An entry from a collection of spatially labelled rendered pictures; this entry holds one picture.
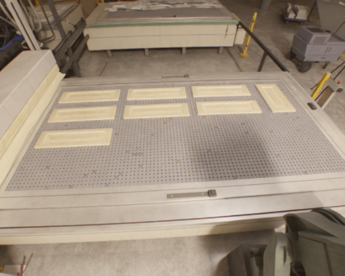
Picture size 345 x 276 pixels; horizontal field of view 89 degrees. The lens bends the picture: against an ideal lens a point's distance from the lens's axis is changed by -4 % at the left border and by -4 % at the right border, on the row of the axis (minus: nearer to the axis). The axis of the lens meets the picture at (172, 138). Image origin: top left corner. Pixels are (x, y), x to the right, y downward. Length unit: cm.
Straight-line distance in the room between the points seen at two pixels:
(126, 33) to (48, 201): 397
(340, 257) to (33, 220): 164
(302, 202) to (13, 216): 202
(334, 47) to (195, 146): 443
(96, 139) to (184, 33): 361
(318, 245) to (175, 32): 447
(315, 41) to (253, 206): 422
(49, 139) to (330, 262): 200
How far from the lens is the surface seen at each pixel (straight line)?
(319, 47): 525
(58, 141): 190
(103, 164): 158
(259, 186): 152
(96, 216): 142
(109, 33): 488
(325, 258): 100
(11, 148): 208
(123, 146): 164
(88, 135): 180
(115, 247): 222
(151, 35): 477
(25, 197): 170
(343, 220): 122
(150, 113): 188
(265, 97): 231
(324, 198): 176
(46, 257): 247
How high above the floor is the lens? 211
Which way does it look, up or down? 49 degrees down
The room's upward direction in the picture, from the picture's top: straight up
